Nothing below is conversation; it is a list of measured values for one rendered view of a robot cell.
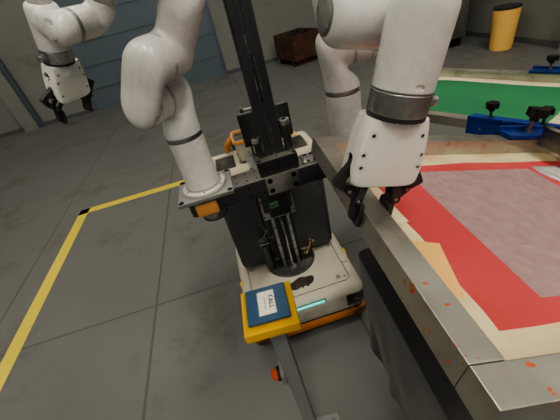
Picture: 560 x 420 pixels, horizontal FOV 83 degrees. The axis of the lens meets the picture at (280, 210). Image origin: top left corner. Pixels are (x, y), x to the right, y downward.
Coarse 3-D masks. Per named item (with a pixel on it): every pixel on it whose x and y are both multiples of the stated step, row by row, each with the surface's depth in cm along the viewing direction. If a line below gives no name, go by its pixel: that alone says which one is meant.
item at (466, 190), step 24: (432, 168) 70; (456, 168) 70; (480, 168) 71; (504, 168) 72; (528, 168) 72; (384, 192) 60; (408, 192) 60; (432, 192) 60; (456, 192) 61; (480, 192) 61; (504, 192) 62; (528, 192) 62; (552, 192) 63; (408, 216) 53; (432, 216) 54; (456, 216) 54; (480, 216) 54
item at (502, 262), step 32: (416, 224) 51; (448, 224) 52; (480, 224) 52; (512, 224) 53; (544, 224) 53; (448, 256) 45; (480, 256) 46; (512, 256) 46; (544, 256) 46; (480, 288) 40; (512, 288) 41; (544, 288) 41; (512, 320) 36; (544, 320) 37
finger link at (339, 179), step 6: (348, 162) 44; (342, 168) 45; (348, 168) 44; (342, 174) 44; (348, 174) 44; (336, 180) 45; (342, 180) 45; (336, 186) 45; (342, 186) 45; (348, 186) 46
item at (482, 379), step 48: (336, 144) 70; (432, 144) 74; (480, 144) 77; (528, 144) 79; (336, 192) 59; (384, 240) 42; (432, 288) 35; (432, 336) 33; (480, 336) 30; (480, 384) 27; (528, 384) 27
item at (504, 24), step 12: (492, 12) 468; (504, 12) 450; (516, 12) 448; (492, 24) 471; (504, 24) 458; (516, 24) 458; (492, 36) 477; (504, 36) 466; (492, 48) 485; (504, 48) 476
